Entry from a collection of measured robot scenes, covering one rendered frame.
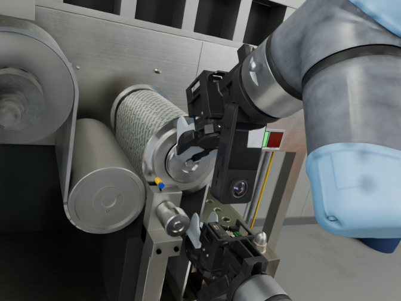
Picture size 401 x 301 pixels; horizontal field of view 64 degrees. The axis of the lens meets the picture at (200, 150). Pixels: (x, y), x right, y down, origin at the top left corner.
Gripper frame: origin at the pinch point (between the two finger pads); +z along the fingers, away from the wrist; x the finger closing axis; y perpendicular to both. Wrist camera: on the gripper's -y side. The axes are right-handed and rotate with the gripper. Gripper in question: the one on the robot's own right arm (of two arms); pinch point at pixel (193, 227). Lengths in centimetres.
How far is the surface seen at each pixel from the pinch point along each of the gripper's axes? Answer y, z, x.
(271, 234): -43, 46, -71
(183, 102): 18.6, 30.1, -7.2
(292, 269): -109, 85, -145
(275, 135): 11, 29, -42
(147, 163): 15.1, -2.7, 12.6
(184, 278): -11.5, -1.4, 0.3
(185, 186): 11.1, -3.4, 5.3
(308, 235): -109, 119, -195
